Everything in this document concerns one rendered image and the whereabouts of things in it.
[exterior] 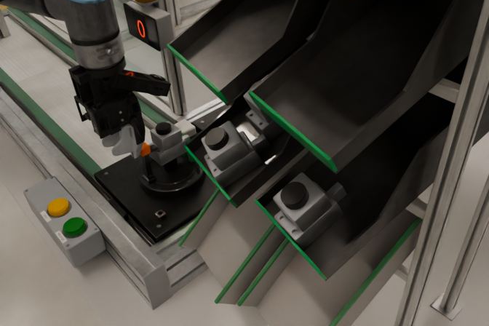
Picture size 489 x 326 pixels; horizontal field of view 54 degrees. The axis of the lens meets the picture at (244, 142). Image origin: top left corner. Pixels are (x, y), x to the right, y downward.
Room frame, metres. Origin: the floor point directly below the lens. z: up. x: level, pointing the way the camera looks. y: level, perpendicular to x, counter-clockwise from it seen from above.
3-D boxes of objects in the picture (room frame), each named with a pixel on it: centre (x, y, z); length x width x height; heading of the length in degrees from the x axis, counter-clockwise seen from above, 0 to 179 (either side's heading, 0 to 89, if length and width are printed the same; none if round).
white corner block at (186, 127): (0.87, 0.14, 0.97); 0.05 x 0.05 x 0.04; 39
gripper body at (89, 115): (0.68, 0.22, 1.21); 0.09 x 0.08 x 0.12; 129
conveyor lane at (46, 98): (0.98, 0.32, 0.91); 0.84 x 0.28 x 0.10; 39
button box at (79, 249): (0.67, 0.37, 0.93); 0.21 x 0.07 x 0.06; 39
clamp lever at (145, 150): (0.71, 0.19, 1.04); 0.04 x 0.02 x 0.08; 129
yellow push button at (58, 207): (0.67, 0.37, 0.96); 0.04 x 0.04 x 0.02
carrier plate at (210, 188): (0.74, 0.15, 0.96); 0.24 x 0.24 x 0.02; 39
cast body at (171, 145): (0.74, 0.15, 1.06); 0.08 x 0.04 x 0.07; 129
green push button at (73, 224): (0.61, 0.33, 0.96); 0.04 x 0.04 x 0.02
